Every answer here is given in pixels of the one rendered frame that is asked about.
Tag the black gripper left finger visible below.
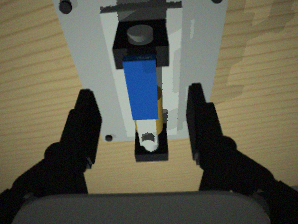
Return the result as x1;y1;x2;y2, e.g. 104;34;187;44
0;89;102;224

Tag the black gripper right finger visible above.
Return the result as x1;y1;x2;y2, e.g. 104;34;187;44
186;83;298;224

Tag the grey metal mounting plate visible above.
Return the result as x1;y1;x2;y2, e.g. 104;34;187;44
52;0;228;142

